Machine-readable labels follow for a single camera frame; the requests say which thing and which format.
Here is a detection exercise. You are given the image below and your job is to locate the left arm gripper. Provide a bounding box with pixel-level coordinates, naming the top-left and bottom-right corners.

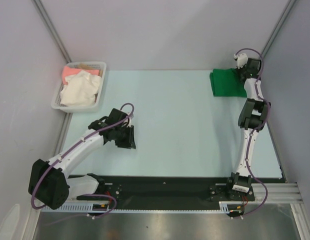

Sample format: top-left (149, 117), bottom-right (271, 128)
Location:
top-left (114, 124), bottom-right (136, 150)

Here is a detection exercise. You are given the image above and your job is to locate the green t shirt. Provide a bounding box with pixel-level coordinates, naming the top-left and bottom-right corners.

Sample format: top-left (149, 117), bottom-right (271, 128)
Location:
top-left (209, 68), bottom-right (247, 98)

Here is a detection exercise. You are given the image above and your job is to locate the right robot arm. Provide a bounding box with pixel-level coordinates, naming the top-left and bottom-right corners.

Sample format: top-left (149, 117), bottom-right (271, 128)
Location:
top-left (225, 53), bottom-right (271, 201)

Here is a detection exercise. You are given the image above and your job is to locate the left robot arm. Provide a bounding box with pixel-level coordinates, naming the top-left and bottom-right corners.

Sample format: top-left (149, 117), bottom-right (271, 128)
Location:
top-left (28, 108), bottom-right (136, 210)

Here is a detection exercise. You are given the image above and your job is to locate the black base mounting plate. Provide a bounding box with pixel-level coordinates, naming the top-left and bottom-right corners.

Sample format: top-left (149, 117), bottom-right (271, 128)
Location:
top-left (68, 174), bottom-right (287, 204)

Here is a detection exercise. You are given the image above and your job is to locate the cream t shirt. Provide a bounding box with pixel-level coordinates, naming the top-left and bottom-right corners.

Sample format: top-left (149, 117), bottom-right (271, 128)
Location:
top-left (60, 70), bottom-right (102, 107)

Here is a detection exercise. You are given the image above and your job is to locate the brown t shirt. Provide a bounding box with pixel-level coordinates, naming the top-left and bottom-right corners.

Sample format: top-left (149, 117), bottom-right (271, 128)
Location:
top-left (76, 63), bottom-right (103, 77)

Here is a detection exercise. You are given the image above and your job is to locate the pink t shirt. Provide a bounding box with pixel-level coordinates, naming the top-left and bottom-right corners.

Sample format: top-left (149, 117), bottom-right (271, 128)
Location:
top-left (61, 66), bottom-right (100, 85)

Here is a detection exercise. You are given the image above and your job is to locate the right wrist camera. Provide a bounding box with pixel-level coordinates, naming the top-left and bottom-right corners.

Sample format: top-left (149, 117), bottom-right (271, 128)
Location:
top-left (234, 53), bottom-right (249, 69)

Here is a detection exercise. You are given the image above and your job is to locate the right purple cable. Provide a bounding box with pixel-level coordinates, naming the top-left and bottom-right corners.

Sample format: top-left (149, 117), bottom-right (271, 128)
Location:
top-left (229, 47), bottom-right (271, 220)

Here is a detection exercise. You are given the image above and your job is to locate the right vertical aluminium post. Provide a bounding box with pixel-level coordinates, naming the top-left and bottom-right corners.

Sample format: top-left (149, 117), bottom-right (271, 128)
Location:
top-left (261, 0), bottom-right (298, 58)

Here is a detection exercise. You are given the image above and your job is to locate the vertical aluminium post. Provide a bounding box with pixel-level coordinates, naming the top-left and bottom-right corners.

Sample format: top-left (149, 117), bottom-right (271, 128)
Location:
top-left (261, 0), bottom-right (298, 58)
top-left (31, 0), bottom-right (72, 63)

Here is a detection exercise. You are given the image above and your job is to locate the slotted grey cable duct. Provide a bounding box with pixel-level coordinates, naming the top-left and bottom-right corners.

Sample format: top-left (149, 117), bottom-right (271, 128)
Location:
top-left (42, 200), bottom-right (245, 214)

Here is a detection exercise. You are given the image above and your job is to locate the left vertical aluminium post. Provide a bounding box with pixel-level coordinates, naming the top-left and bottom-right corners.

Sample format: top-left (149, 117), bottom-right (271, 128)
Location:
top-left (31, 0), bottom-right (72, 63)

